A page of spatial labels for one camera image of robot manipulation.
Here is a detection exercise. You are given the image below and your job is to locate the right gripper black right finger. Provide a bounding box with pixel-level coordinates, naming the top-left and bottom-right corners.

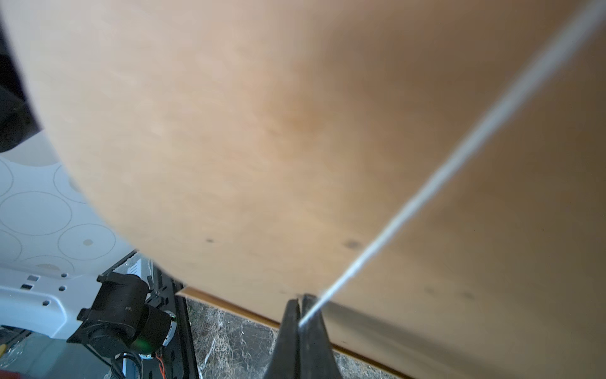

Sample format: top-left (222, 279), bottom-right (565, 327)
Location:
top-left (301, 294), bottom-right (342, 379)

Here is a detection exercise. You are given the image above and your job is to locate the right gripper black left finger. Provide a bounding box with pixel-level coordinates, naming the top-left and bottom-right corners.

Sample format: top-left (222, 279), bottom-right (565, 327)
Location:
top-left (264, 299), bottom-right (301, 379)

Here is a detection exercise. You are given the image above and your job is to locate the envelope white string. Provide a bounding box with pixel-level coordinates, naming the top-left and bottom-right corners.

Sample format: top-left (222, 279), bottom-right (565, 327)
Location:
top-left (297, 0), bottom-right (606, 328)

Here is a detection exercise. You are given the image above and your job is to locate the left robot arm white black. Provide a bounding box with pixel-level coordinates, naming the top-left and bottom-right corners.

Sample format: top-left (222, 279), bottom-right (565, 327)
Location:
top-left (1, 265), bottom-right (177, 358)

